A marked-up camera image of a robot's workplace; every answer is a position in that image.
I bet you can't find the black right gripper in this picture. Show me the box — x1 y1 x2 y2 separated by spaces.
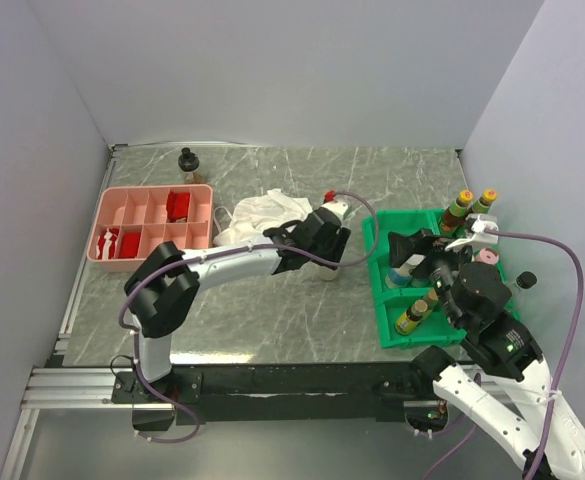
385 224 478 325

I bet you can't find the small yellow dropper bottle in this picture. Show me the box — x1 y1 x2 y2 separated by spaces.
395 300 431 335

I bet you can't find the pink lid spice jar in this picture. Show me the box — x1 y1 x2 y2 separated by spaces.
474 247 500 265

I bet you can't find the red sauce bottle yellow cap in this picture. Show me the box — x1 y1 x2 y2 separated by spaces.
464 189 498 220

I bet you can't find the dark sauce bottle black cap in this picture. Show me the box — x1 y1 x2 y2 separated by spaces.
507 271 538 296

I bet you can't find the black cap spice jar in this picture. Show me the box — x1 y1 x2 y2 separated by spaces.
178 147 205 184

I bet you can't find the silver lid blue label jar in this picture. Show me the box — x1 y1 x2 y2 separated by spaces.
410 255 430 287

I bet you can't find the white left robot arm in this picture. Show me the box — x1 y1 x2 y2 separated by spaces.
121 200 350 402

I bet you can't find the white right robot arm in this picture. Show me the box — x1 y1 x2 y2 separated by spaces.
388 229 585 479

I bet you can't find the white crumpled cloth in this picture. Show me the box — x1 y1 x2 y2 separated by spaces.
212 188 312 246

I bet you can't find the green compartment bin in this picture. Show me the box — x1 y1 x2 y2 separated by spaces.
361 208 521 350

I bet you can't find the red packet back compartment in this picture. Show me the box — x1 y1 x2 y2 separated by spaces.
166 191 191 223

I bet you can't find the red packet compartment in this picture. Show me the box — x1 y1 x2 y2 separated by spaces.
119 231 142 259
166 191 191 223

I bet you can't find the pink compartment tray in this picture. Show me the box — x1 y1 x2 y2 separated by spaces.
86 184 214 272

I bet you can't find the red packet front compartment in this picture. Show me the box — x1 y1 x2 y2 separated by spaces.
119 231 142 259

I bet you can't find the red white striped packet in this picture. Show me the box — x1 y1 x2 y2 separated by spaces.
95 227 120 261

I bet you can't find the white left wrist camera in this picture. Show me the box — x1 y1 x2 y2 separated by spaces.
322 190 350 224

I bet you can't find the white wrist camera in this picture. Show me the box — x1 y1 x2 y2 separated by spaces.
445 214 499 251
322 190 350 224

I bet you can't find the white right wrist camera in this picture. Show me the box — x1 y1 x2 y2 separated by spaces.
445 214 499 251

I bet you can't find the black front mounting rail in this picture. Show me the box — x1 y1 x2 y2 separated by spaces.
111 362 473 426

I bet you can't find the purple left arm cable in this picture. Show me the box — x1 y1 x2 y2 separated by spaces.
119 189 378 445

